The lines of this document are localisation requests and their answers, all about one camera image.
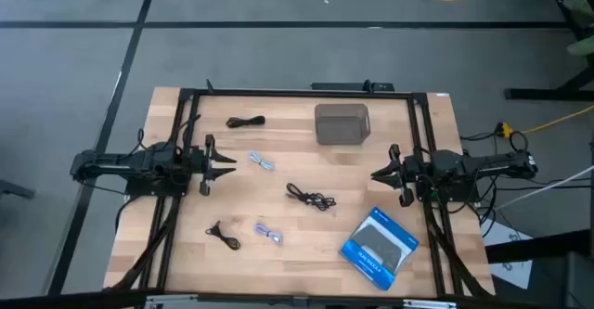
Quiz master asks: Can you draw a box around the black floor beam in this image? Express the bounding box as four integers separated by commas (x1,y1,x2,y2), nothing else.
484,228,593,264

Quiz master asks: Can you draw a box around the grey plastic basket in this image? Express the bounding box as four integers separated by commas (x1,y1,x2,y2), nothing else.
314,103,371,146

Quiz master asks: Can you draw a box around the white paper sheet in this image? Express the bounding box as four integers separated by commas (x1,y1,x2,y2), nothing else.
482,218,535,290

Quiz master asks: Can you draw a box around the white USB-C cable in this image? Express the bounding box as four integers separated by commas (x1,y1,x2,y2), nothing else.
247,150,276,172

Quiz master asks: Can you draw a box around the black cable bundle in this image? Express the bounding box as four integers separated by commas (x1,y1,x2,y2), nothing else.
226,115,266,130

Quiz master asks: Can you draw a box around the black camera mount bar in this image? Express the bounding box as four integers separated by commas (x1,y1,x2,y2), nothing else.
309,79,395,93

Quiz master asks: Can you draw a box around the black aluminium table frame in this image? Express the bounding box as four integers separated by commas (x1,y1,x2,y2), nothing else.
110,84,494,299

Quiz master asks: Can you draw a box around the green shoe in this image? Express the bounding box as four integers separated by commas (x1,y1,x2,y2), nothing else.
563,0,594,22
565,37,594,58

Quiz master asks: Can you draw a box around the black floor stand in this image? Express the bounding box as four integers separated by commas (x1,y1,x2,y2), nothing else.
504,0,594,101

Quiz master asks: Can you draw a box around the black crossbar with silver brackets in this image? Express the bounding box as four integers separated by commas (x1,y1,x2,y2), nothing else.
0,289,594,309

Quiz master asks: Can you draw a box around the small black cable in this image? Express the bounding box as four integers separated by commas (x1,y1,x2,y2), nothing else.
205,220,242,251

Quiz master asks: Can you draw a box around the white floor cable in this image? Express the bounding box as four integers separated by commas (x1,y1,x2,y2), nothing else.
496,164,594,211

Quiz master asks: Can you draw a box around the black table foot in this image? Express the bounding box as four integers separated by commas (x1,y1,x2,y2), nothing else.
0,178,36,200

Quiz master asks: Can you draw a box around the yellow extension cable with plug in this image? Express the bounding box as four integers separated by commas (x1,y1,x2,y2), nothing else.
495,104,594,139

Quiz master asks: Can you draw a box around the long black cable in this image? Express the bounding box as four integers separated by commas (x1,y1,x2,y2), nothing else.
285,182,337,212

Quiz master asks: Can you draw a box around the pale purple USB-C cable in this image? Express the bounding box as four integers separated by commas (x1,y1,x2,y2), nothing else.
253,222,284,245

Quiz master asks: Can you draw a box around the grey box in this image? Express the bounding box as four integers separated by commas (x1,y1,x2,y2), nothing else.
562,251,594,309

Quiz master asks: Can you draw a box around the blue game controller box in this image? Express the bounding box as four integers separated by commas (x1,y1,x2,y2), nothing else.
340,206,421,291

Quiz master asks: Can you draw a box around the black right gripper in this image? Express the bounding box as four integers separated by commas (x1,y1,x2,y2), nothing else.
370,144,421,208

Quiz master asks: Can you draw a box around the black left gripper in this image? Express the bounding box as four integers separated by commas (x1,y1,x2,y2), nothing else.
187,134,238,196

